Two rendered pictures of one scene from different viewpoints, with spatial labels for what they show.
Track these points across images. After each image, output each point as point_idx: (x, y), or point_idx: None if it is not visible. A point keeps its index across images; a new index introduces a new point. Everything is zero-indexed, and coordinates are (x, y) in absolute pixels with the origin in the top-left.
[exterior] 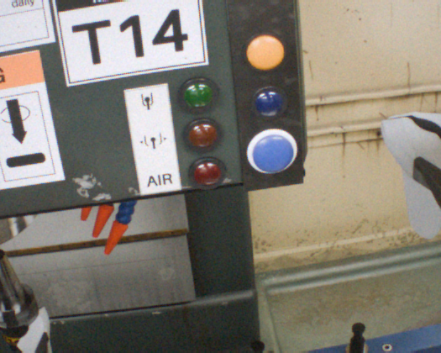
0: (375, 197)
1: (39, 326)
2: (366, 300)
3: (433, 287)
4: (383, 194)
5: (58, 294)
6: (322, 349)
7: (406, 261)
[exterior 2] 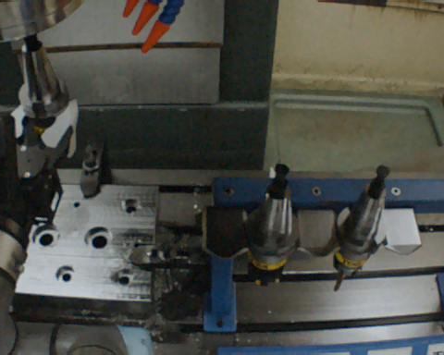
0: (372, 49)
1: (67, 118)
2: (353, 128)
3: (407, 132)
4: (379, 48)
5: (101, 86)
6: (337, 179)
7: (388, 105)
